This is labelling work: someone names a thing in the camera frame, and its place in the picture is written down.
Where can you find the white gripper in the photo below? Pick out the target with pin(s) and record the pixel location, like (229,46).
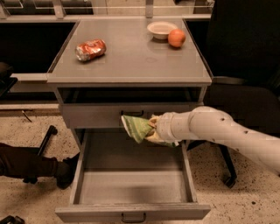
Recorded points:
(164,128)

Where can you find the green jalapeno chip bag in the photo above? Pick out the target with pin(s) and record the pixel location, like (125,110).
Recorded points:
(138,128)

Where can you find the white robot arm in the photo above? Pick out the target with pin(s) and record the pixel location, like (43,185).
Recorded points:
(216,126)

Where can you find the open grey middle drawer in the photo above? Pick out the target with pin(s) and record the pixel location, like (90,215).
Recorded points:
(119,180)

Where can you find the grey drawer cabinet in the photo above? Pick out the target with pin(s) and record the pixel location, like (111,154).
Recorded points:
(136,67)

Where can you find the closed grey top drawer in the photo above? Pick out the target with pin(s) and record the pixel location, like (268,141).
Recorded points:
(108,115)

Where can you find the orange fruit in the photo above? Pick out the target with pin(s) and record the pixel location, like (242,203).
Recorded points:
(176,38)

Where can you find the black shoe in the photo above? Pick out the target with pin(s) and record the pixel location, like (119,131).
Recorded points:
(65,171)

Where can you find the white paper bowl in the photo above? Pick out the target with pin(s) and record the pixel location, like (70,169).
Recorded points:
(161,29)

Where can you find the black chair base left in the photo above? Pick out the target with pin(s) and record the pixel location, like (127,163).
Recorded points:
(52,131)

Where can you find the crushed orange soda can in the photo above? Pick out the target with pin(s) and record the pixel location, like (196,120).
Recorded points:
(89,50)

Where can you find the black office chair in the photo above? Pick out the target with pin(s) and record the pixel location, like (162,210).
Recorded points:
(241,45)

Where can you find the person's leg dark trousers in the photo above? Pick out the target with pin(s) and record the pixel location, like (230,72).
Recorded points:
(19,163)

